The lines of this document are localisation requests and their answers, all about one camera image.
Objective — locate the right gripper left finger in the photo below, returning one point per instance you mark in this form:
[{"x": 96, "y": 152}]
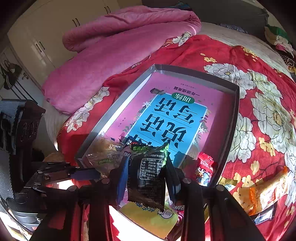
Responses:
[{"x": 122, "y": 179}]

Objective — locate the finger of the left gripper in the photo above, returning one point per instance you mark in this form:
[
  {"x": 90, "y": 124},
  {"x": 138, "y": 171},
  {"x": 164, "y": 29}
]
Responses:
[{"x": 81, "y": 173}]

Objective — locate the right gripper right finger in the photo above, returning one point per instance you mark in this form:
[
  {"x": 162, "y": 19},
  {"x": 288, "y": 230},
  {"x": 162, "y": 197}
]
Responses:
[{"x": 173, "y": 177}]

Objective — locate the clear walnut pastry packet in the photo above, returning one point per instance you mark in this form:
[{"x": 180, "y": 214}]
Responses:
[{"x": 104, "y": 162}]

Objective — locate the black green pea packet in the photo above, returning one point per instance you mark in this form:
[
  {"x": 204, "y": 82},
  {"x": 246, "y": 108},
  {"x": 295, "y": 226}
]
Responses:
[{"x": 146, "y": 175}]

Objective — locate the clear meat floss cake packet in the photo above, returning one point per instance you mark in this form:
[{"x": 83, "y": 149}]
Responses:
[{"x": 103, "y": 144}]

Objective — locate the red panda snack packet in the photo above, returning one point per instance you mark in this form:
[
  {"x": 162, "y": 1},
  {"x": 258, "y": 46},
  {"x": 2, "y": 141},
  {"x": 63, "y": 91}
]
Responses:
[{"x": 205, "y": 168}]

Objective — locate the yellow green snack packet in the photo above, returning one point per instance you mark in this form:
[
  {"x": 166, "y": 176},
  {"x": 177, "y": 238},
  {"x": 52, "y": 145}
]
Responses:
[{"x": 155, "y": 221}]

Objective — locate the yellow wafer stick packet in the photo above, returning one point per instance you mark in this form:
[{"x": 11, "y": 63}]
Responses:
[{"x": 229, "y": 184}]

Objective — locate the orange rice cracker packet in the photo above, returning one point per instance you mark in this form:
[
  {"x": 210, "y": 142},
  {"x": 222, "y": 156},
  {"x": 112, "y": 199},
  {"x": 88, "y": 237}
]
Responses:
[{"x": 259, "y": 197}]

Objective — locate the snickers bar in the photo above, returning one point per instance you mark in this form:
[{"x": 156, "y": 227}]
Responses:
[{"x": 265, "y": 215}]

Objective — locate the grey tray with pink book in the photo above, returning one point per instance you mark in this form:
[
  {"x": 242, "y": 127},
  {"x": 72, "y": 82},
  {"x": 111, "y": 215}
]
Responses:
[{"x": 169, "y": 104}]

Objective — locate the red floral quilt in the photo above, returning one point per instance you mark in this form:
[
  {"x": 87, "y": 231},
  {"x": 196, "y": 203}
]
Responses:
[{"x": 264, "y": 139}]

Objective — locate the pink blanket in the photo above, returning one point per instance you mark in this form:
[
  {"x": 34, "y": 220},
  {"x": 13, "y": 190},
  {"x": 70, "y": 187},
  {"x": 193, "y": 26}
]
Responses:
[{"x": 109, "y": 45}]

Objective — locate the cream wardrobe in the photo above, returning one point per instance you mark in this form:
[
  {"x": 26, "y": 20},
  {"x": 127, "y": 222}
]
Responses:
[{"x": 36, "y": 36}]

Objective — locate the beige bed sheet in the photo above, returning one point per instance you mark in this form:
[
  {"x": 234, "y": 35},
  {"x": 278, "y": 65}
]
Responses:
[{"x": 257, "y": 46}]

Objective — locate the folded clothes pile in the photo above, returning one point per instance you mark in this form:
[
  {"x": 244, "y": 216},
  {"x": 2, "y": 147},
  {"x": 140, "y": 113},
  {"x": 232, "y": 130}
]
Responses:
[{"x": 279, "y": 39}]

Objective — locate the dark headboard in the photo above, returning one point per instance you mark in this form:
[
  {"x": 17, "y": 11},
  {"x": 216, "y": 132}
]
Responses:
[{"x": 238, "y": 13}]

